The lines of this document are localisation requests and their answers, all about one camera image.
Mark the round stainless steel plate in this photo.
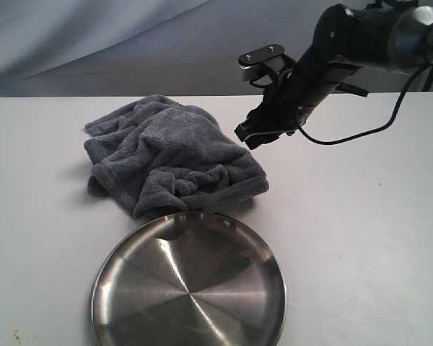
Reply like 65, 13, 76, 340
90, 212, 287, 345

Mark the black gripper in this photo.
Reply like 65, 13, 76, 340
234, 56, 368, 150

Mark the black stand pole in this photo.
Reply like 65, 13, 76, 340
422, 66, 433, 92

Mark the grey fluffy towel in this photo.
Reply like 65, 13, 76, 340
84, 94, 269, 218

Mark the black cable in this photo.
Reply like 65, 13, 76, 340
299, 61, 433, 146

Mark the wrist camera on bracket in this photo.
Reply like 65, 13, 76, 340
237, 44, 296, 89

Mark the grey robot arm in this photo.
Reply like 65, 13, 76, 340
235, 1, 433, 149

